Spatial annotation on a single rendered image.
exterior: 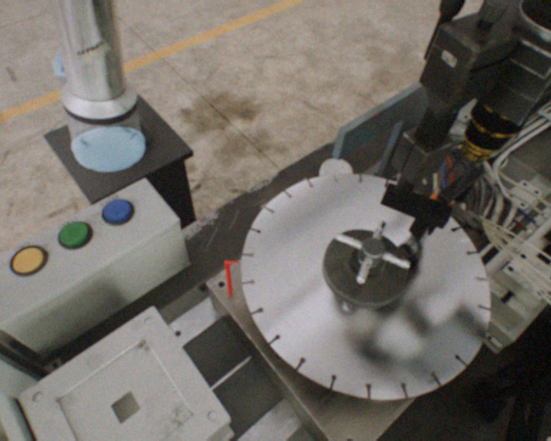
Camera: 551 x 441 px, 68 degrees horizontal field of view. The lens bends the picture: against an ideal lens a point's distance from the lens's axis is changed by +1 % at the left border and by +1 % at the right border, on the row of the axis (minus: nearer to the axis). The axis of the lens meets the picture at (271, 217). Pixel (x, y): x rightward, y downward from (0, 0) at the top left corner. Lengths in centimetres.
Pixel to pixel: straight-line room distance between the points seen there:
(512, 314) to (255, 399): 42
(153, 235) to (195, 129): 149
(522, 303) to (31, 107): 225
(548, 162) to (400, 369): 75
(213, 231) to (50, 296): 32
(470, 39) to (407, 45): 246
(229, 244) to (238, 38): 204
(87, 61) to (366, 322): 52
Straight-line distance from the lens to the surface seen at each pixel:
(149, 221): 67
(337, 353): 52
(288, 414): 69
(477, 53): 39
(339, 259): 55
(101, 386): 58
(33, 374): 67
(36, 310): 67
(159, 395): 56
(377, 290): 55
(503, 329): 78
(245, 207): 85
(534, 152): 117
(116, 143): 74
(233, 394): 70
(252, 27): 282
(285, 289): 54
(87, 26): 65
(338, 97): 233
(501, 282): 74
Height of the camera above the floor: 144
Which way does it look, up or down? 55 degrees down
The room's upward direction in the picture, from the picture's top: 4 degrees clockwise
